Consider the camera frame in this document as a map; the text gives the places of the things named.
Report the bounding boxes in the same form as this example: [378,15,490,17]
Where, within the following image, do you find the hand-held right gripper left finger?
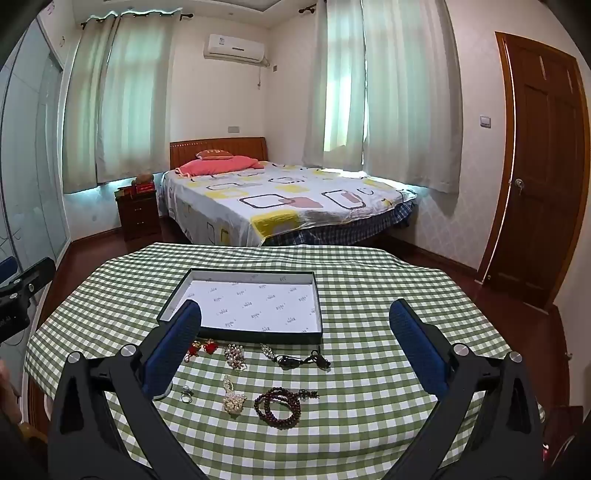
[47,299,204,480]

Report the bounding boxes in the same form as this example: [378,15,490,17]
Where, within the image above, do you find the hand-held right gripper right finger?
[388,298,546,480]

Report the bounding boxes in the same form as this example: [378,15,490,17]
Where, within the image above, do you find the red gold earrings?
[184,339,219,363]

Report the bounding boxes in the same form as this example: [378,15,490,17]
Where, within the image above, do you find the pink and gold bead bracelet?
[224,344,248,372]

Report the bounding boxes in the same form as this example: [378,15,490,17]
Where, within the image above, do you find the dark green box white lining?
[157,268,324,347]

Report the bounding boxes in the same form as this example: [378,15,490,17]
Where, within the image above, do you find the dark red bead bracelet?
[253,387,320,429]

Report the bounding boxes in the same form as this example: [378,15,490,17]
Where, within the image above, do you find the person's left hand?
[0,359,23,428]

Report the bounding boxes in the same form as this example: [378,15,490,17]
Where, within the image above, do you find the green checked tablecloth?
[25,243,546,480]

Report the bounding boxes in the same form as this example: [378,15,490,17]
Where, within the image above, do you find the glass wardrobe door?
[0,18,73,296]

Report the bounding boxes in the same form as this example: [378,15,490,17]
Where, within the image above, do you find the dark wooden nightstand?
[115,187,163,242]

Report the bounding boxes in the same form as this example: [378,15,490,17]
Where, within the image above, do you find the red box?
[115,182,156,199]

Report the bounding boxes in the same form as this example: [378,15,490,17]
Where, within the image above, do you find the blue plaid sheet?
[263,199,417,247]

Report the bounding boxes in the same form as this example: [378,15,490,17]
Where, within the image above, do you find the white curtain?
[362,0,464,194]
[95,9,175,184]
[62,15,122,194]
[302,0,371,169]

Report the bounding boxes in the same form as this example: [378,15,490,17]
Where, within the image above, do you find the white patterned bedsheet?
[159,161,416,247]

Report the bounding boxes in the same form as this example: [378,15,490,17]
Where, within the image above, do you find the pink pillow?
[174,155,262,178]

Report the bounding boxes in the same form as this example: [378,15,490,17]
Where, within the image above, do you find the brown wooden door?
[477,31,591,311]

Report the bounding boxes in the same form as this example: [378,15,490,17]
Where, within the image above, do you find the wooden bed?
[159,137,419,247]

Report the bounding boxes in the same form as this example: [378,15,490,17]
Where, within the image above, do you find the white air conditioner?
[203,34,270,64]

